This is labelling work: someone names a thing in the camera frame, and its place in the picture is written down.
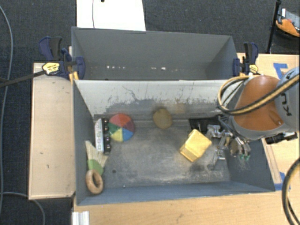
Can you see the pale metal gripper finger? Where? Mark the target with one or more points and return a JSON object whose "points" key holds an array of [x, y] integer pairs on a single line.
{"points": [[214, 130], [220, 153]]}

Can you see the yellow sponge block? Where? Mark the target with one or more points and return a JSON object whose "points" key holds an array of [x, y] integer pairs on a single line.
{"points": [[195, 145]]}

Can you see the grey metal bin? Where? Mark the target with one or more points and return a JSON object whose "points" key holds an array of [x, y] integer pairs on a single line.
{"points": [[152, 158]]}

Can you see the multicoloured segmented ball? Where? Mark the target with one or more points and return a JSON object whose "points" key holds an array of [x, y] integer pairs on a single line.
{"points": [[121, 127]]}

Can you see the white and black toy packet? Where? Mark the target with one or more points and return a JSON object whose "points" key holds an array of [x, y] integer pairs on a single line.
{"points": [[101, 135]]}

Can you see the white shuttlecock with green base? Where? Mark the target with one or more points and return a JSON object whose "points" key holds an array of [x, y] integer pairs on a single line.
{"points": [[96, 157]]}

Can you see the pale wood flat board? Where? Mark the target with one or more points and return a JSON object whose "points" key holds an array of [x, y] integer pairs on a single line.
{"points": [[52, 130]]}

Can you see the black cylinder on white bracket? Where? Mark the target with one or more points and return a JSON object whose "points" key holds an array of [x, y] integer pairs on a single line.
{"points": [[280, 137]]}

